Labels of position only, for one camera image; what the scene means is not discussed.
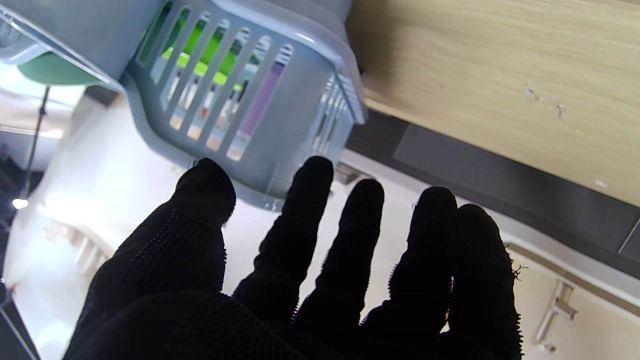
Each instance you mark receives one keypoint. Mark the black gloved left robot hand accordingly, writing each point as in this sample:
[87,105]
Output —
[165,300]

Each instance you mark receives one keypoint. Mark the purple cup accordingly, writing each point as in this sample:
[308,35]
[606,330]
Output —
[262,100]

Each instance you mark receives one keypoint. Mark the lime green bowl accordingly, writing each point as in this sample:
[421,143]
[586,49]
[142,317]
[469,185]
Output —
[200,50]

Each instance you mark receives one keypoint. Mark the pale green plate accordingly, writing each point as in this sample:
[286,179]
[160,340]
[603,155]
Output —
[55,72]

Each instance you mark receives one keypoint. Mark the black backdrop stand pole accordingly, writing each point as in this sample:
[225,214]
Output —
[35,140]

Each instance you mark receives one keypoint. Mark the blue plastic dish rack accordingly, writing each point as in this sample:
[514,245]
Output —
[295,115]

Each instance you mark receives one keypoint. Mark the blue cutlery holder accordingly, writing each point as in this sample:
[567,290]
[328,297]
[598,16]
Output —
[90,30]

